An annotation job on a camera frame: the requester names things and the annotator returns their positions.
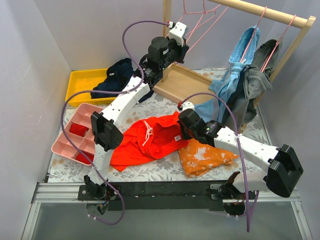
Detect yellow plastic tray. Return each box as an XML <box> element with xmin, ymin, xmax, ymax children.
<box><xmin>65</xmin><ymin>68</ymin><xmax>115</xmax><ymax>107</ymax></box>

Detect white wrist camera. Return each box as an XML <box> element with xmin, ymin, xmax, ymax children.
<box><xmin>177</xmin><ymin>101</ymin><xmax>195</xmax><ymax>112</ymax></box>
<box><xmin>167</xmin><ymin>21</ymin><xmax>188</xmax><ymax>47</ymax></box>

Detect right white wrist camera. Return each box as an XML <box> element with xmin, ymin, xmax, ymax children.
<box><xmin>177</xmin><ymin>101</ymin><xmax>195</xmax><ymax>112</ymax></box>

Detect pink compartment organizer box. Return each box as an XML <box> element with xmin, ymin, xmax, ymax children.
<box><xmin>51</xmin><ymin>103</ymin><xmax>102</xmax><ymax>166</ymax></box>

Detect navy blue shorts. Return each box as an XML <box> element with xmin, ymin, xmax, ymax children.
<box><xmin>90</xmin><ymin>58</ymin><xmax>154</xmax><ymax>103</ymax></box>

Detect red sock front compartment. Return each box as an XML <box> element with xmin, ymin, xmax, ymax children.
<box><xmin>75</xmin><ymin>152</ymin><xmax>94</xmax><ymax>166</ymax></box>

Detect grey shorts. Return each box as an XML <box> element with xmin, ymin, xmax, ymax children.
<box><xmin>221</xmin><ymin>37</ymin><xmax>282</xmax><ymax>131</ymax></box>

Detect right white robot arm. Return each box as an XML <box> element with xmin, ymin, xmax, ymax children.
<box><xmin>178</xmin><ymin>108</ymin><xmax>304</xmax><ymax>199</ymax></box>

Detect wooden clothes rack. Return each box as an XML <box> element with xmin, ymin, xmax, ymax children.
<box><xmin>154</xmin><ymin>0</ymin><xmax>316</xmax><ymax>103</ymax></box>

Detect pink hanger holding blue shorts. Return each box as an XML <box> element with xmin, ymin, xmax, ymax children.
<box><xmin>240</xmin><ymin>6</ymin><xmax>268</xmax><ymax>64</ymax></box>

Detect bright orange-red shorts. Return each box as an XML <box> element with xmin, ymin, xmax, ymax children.
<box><xmin>110</xmin><ymin>111</ymin><xmax>189</xmax><ymax>172</ymax></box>

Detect light blue shorts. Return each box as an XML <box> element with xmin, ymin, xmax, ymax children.
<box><xmin>194</xmin><ymin>26</ymin><xmax>260</xmax><ymax>122</ymax></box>

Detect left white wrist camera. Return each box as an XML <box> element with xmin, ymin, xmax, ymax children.
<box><xmin>167</xmin><ymin>21</ymin><xmax>188</xmax><ymax>47</ymax></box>

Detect orange white patterned cloth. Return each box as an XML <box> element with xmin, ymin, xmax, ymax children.
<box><xmin>178</xmin><ymin>139</ymin><xmax>239</xmax><ymax>178</ymax></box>

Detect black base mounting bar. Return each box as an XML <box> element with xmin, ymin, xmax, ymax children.
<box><xmin>77</xmin><ymin>176</ymin><xmax>246</xmax><ymax>216</ymax></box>

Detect red sock in organizer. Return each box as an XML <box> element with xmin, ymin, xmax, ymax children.
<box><xmin>69</xmin><ymin>123</ymin><xmax>89</xmax><ymax>137</ymax></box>

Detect pink wire hanger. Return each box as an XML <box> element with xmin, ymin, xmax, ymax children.
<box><xmin>180</xmin><ymin>0</ymin><xmax>229</xmax><ymax>53</ymax></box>
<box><xmin>178</xmin><ymin>0</ymin><xmax>216</xmax><ymax>46</ymax></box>

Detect pink hanger holding grey shorts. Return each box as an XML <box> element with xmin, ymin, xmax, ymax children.
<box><xmin>260</xmin><ymin>14</ymin><xmax>297</xmax><ymax>72</ymax></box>

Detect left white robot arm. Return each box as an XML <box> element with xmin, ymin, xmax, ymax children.
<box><xmin>84</xmin><ymin>36</ymin><xmax>189</xmax><ymax>200</ymax></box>

